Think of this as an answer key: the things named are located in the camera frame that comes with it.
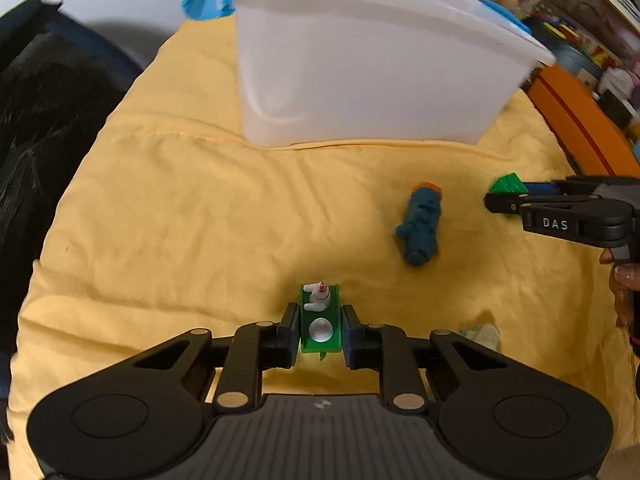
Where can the yellow cloth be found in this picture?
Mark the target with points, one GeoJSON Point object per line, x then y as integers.
{"type": "Point", "coordinates": [175, 210]}

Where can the beige cylinder toy teal base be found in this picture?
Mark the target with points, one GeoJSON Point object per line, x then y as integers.
{"type": "Point", "coordinates": [485, 336]}

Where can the black and blue chair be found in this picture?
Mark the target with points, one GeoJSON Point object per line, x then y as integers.
{"type": "Point", "coordinates": [40, 110]}

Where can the green square toy brick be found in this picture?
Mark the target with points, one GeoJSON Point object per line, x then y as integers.
{"type": "Point", "coordinates": [507, 184]}

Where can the person's right hand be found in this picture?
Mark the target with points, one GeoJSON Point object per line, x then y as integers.
{"type": "Point", "coordinates": [622, 285]}

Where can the green patterned toy block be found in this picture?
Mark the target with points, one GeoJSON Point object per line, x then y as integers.
{"type": "Point", "coordinates": [320, 330]}

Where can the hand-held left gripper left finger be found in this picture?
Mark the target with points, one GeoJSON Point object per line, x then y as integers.
{"type": "Point", "coordinates": [292, 332]}

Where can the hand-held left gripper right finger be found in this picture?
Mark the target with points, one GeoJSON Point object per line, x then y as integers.
{"type": "Point", "coordinates": [351, 335]}

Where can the teal toy figure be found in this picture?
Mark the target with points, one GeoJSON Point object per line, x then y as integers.
{"type": "Point", "coordinates": [422, 222]}

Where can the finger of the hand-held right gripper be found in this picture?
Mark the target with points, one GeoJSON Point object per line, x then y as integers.
{"type": "Point", "coordinates": [542, 188]}
{"type": "Point", "coordinates": [505, 204]}

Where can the orange box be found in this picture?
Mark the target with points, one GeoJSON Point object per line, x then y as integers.
{"type": "Point", "coordinates": [575, 110]}

